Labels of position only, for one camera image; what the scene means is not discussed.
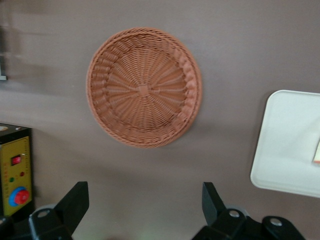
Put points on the cream plastic tray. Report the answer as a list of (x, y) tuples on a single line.
[(285, 145)]

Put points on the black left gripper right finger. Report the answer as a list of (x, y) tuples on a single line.
[(215, 212)]

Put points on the triangular sandwich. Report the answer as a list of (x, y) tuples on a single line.
[(317, 153)]

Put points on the brown round wicker basket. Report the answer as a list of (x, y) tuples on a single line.
[(143, 87)]

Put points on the black sealing machine yellow panel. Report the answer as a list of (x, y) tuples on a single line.
[(15, 175)]

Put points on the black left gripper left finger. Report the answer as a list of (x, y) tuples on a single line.
[(72, 205)]

